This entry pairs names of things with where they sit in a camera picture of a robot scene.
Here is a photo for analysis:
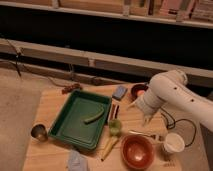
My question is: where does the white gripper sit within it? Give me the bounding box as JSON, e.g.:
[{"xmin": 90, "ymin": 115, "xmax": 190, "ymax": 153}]
[{"xmin": 126, "ymin": 99, "xmax": 154, "ymax": 126}]

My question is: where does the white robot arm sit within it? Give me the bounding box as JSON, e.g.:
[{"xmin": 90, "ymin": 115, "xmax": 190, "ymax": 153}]
[{"xmin": 129, "ymin": 70, "xmax": 213, "ymax": 132}]

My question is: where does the green plastic cup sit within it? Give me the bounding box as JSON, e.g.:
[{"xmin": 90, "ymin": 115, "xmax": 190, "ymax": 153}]
[{"xmin": 108, "ymin": 119, "xmax": 122, "ymax": 136}]

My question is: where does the white paper cup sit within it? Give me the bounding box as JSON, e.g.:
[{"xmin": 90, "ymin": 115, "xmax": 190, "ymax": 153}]
[{"xmin": 163, "ymin": 133, "xmax": 185, "ymax": 154}]

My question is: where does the orange ball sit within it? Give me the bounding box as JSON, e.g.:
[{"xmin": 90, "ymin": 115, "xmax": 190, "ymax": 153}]
[{"xmin": 137, "ymin": 90, "xmax": 145, "ymax": 96}]

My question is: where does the small dark bowl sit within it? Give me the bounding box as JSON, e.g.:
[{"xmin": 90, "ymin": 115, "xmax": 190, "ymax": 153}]
[{"xmin": 131, "ymin": 84, "xmax": 148, "ymax": 100}]

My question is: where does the dark brown bar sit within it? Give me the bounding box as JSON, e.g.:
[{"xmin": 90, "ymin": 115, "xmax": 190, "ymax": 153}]
[{"xmin": 108, "ymin": 104, "xmax": 119, "ymax": 120}]

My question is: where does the blue sponge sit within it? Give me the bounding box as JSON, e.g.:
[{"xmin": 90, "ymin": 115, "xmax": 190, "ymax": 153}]
[{"xmin": 112, "ymin": 86, "xmax": 127, "ymax": 100}]

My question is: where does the green cucumber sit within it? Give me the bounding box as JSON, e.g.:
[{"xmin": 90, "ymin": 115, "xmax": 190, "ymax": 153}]
[{"xmin": 83, "ymin": 107, "xmax": 104, "ymax": 124}]

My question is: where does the red-brown bowl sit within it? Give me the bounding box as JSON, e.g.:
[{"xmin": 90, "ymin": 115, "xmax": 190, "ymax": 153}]
[{"xmin": 120, "ymin": 135, "xmax": 155, "ymax": 170}]

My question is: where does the green plastic tray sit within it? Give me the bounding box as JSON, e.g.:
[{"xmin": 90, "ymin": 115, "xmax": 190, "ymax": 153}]
[{"xmin": 48, "ymin": 90, "xmax": 112, "ymax": 151}]

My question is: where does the red grapes bunch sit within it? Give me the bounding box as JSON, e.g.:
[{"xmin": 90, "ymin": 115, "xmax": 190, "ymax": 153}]
[{"xmin": 61, "ymin": 83, "xmax": 82, "ymax": 94}]

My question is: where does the blue-grey cloth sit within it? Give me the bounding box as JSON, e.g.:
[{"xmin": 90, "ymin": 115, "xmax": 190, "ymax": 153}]
[{"xmin": 67, "ymin": 150, "xmax": 89, "ymax": 171}]

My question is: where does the black cable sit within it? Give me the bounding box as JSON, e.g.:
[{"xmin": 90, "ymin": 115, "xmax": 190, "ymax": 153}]
[{"xmin": 161, "ymin": 108, "xmax": 198, "ymax": 148}]

